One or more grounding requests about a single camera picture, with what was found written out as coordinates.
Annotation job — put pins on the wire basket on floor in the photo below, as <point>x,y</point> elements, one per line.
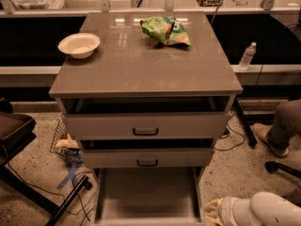
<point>64,146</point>

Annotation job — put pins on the grey drawer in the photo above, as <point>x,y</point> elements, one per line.
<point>141,153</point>
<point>146,118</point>
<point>147,197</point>

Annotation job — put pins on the person's far leg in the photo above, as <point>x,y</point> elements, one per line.
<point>287,124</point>

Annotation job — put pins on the grey drawer cabinet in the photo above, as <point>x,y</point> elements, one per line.
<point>130,64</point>

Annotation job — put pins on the green chip bag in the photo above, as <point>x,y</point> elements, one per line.
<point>166,29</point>

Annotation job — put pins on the black chair left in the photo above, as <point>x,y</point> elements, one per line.
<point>16,132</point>

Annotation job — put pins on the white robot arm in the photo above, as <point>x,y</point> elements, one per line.
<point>262,209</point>

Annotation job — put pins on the white bowl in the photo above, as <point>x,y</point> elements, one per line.
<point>80,45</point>

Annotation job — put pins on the clear plastic water bottle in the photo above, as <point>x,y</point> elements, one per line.
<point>247,56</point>

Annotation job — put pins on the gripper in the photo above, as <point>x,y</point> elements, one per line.
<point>226,211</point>

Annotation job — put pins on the black stand foot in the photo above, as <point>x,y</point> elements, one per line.
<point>273,166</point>

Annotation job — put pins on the tan shoe far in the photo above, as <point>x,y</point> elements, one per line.
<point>261,131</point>

